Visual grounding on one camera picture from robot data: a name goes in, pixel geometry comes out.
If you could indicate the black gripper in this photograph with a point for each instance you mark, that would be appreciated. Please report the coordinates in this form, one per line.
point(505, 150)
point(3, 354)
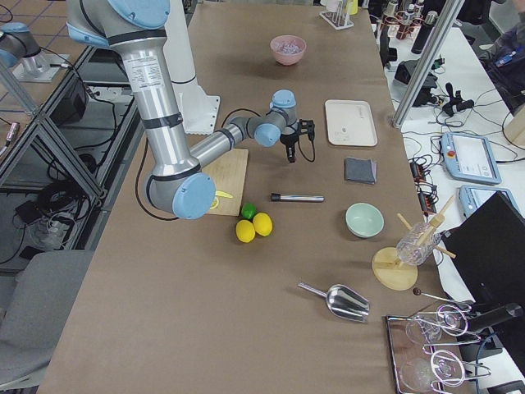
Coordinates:
point(289, 142)

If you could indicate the aluminium frame post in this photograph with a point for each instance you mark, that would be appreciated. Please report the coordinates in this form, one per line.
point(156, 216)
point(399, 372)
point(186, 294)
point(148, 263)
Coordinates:
point(436, 39)

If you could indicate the cream rabbit tray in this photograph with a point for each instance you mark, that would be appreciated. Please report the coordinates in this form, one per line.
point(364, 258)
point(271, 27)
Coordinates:
point(350, 123)

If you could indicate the yellow lemon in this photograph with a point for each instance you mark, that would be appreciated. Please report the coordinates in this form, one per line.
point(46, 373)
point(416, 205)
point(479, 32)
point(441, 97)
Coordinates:
point(245, 231)
point(262, 224)

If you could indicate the pink bowl of ice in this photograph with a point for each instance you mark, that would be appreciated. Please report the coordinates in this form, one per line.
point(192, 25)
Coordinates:
point(288, 50)

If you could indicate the steel ice scoop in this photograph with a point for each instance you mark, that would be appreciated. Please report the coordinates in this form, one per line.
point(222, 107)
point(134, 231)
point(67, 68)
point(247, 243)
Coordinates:
point(342, 301)

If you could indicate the steel muddler with black tip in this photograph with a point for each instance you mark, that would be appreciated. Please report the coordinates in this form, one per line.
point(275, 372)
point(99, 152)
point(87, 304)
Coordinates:
point(277, 197)

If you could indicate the yellow plastic knife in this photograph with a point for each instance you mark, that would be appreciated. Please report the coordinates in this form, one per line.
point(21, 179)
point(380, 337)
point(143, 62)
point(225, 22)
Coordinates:
point(223, 194)

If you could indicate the black glass tray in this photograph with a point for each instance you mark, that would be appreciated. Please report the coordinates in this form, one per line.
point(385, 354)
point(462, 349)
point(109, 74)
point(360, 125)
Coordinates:
point(403, 350)

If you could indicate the bamboo cutting board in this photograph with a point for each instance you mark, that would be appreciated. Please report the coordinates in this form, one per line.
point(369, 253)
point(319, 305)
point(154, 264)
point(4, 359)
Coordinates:
point(228, 173)

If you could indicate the wooden cup tree stand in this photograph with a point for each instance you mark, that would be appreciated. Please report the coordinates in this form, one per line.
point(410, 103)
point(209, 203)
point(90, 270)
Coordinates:
point(397, 267)

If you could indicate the grey folded cloth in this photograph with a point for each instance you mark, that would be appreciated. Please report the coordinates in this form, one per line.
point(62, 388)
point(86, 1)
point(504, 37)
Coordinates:
point(361, 170)

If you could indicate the mint green bowl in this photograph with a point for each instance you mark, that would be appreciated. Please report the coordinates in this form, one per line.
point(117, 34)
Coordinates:
point(364, 220)

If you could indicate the wine glass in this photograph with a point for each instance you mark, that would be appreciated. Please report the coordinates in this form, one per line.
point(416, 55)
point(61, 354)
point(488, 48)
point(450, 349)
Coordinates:
point(440, 372)
point(427, 327)

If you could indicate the blue teach pendant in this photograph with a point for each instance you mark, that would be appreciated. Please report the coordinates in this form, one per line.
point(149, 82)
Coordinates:
point(469, 158)
point(473, 197)

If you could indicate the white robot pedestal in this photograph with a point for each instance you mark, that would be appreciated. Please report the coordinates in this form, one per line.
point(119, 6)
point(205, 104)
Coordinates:
point(199, 110)

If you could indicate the white wire cup rack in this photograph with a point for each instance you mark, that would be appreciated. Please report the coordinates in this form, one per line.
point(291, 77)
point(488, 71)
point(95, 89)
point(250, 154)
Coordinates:
point(337, 13)

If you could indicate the green lime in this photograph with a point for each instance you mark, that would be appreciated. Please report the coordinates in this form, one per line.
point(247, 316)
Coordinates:
point(248, 211)

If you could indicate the black monitor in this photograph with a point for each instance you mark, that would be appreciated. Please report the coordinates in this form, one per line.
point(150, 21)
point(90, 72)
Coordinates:
point(489, 252)

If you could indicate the clear glass on stand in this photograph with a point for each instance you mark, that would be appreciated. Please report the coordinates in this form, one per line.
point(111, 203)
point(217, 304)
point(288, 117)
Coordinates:
point(415, 247)

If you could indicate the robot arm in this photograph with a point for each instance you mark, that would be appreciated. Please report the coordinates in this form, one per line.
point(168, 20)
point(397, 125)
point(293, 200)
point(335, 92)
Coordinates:
point(136, 31)

